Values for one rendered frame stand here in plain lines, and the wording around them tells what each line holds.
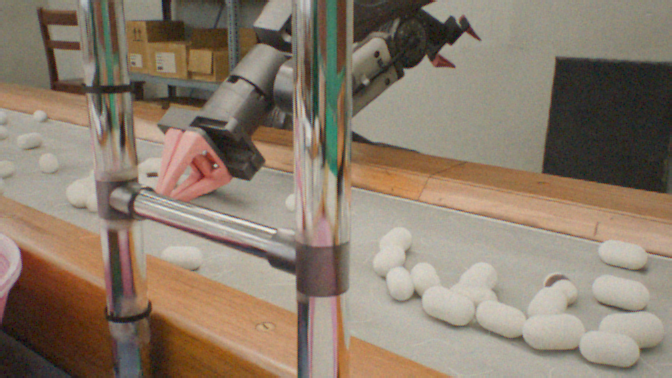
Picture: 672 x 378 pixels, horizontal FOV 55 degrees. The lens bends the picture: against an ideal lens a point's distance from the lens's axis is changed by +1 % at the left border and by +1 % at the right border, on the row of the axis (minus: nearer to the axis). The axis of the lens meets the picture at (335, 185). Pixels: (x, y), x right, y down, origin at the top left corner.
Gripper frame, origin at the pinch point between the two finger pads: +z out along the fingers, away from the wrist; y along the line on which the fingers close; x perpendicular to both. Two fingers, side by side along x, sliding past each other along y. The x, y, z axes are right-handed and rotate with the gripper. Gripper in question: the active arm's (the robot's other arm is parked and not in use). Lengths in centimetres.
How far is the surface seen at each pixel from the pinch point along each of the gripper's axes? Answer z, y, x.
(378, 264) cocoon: -1.6, 23.8, 1.8
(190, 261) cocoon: 5.2, 12.0, -3.2
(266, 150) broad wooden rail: -17.8, -9.2, 14.3
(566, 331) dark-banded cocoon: -0.6, 38.8, 0.4
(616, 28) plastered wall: -172, -25, 125
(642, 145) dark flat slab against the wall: -144, -10, 153
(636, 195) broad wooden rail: -24.0, 34.4, 18.0
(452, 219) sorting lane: -13.6, 20.9, 13.0
